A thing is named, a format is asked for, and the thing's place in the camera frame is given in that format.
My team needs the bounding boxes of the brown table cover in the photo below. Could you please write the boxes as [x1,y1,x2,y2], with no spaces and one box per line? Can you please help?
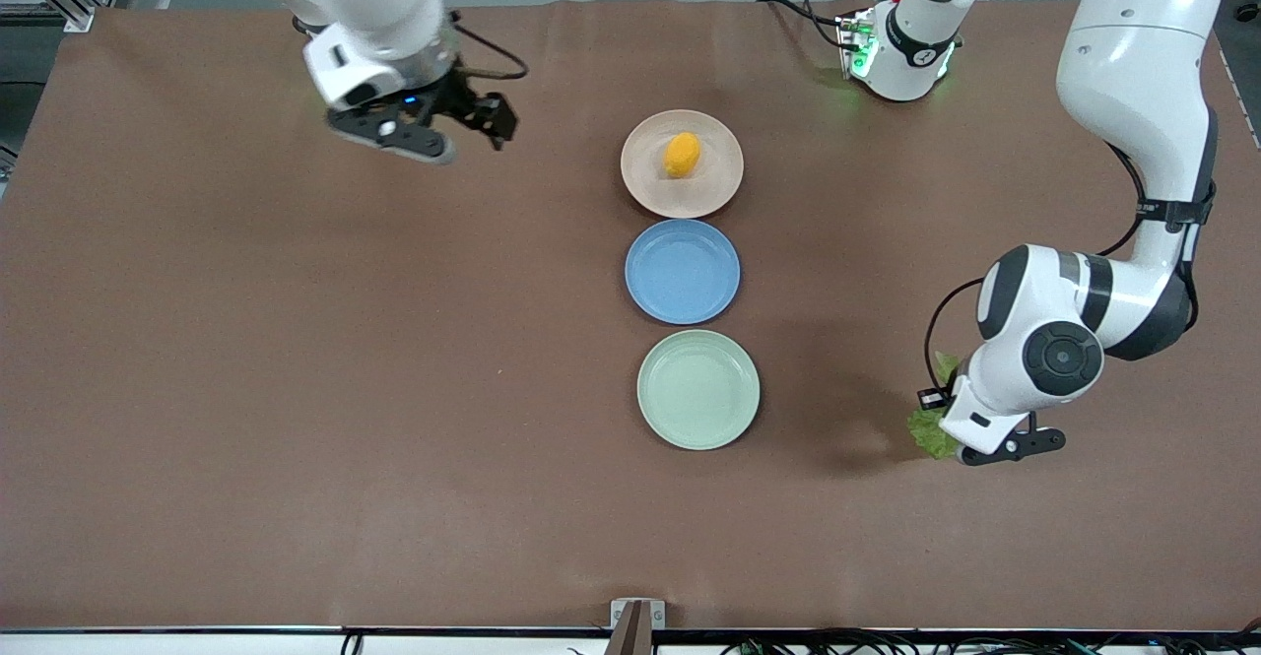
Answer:
[0,0,1261,631]

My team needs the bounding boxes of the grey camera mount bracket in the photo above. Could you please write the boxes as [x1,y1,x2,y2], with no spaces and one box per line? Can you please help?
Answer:
[603,598,667,655]

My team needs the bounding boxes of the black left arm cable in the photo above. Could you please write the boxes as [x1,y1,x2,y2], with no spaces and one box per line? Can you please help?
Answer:
[923,143,1150,402]

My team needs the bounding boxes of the yellow lemon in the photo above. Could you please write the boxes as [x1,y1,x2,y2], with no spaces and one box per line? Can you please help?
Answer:
[662,132,703,179]

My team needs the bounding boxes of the black left base cable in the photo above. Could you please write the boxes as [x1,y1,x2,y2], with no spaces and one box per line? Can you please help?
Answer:
[757,0,850,53]

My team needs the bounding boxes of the green lettuce leaf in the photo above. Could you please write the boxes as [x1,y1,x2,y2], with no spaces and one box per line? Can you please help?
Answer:
[906,350,962,461]

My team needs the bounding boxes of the beige round plate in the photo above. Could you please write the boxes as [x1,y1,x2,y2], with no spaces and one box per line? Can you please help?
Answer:
[620,108,746,221]

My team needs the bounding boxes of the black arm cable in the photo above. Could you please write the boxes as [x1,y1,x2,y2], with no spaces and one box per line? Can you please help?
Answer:
[448,10,530,82]
[923,143,1150,402]

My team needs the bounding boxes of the pale green round plate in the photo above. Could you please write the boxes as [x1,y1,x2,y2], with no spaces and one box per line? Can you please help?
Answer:
[636,329,762,452]

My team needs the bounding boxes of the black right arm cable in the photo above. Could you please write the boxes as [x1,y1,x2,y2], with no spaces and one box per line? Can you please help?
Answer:
[448,10,530,82]

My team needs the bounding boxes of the blue round plate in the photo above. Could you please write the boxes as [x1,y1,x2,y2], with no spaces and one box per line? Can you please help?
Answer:
[624,219,742,326]

